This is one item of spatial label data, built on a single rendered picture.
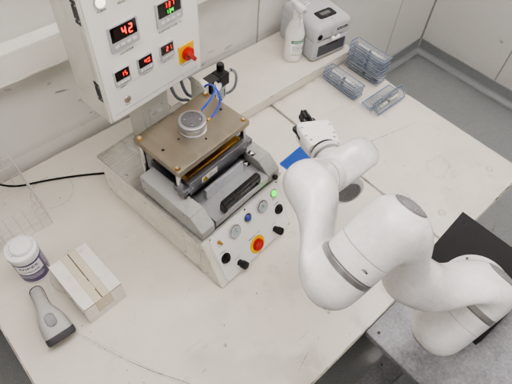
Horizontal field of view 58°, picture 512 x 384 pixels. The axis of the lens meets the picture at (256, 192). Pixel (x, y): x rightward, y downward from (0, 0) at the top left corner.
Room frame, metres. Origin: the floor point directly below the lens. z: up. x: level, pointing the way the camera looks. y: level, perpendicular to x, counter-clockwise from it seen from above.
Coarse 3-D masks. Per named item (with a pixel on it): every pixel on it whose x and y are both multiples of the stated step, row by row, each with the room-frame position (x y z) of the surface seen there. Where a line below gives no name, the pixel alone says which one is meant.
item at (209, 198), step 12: (240, 156) 0.92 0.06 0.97; (228, 168) 0.87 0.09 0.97; (240, 168) 0.86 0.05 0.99; (252, 168) 0.88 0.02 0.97; (216, 180) 0.79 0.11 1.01; (228, 180) 0.82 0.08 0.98; (240, 180) 0.83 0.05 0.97; (264, 180) 0.84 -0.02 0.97; (204, 192) 0.75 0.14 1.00; (216, 192) 0.78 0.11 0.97; (228, 192) 0.78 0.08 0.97; (252, 192) 0.80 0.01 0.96; (204, 204) 0.73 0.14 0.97; (216, 204) 0.74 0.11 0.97; (240, 204) 0.76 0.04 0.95; (216, 216) 0.70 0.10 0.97; (228, 216) 0.72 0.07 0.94
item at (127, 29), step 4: (124, 24) 0.90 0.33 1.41; (128, 24) 0.91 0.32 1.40; (132, 24) 0.92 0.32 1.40; (116, 28) 0.89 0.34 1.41; (120, 28) 0.90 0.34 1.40; (124, 28) 0.90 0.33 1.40; (128, 28) 0.91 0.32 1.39; (132, 28) 0.92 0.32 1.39; (116, 32) 0.88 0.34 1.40; (120, 32) 0.89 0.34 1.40; (124, 32) 0.90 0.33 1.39; (128, 32) 0.91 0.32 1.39; (132, 32) 0.92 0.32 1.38; (116, 36) 0.88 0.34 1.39; (120, 36) 0.89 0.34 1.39; (124, 36) 0.90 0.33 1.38; (116, 40) 0.88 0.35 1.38
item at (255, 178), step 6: (258, 174) 0.82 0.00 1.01; (246, 180) 0.80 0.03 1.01; (252, 180) 0.80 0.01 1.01; (258, 180) 0.82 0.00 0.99; (240, 186) 0.78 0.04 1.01; (246, 186) 0.78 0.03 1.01; (252, 186) 0.80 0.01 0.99; (234, 192) 0.75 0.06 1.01; (240, 192) 0.76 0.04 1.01; (228, 198) 0.73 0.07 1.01; (234, 198) 0.74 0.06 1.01; (222, 204) 0.71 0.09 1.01; (228, 204) 0.72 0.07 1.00; (222, 210) 0.71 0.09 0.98
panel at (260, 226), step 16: (272, 208) 0.82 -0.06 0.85; (240, 224) 0.73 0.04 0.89; (256, 224) 0.76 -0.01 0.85; (272, 224) 0.79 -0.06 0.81; (288, 224) 0.83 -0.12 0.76; (208, 240) 0.65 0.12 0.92; (224, 240) 0.67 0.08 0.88; (240, 240) 0.70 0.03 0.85; (272, 240) 0.76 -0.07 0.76; (240, 256) 0.67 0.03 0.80; (256, 256) 0.70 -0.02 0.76; (224, 272) 0.61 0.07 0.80
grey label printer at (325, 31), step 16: (304, 0) 1.83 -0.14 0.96; (320, 0) 1.84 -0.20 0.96; (288, 16) 1.77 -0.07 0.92; (304, 16) 1.71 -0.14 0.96; (320, 16) 1.72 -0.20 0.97; (336, 16) 1.73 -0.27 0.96; (320, 32) 1.64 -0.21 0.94; (336, 32) 1.70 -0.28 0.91; (304, 48) 1.67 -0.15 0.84; (320, 48) 1.65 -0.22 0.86; (336, 48) 1.71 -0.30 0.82
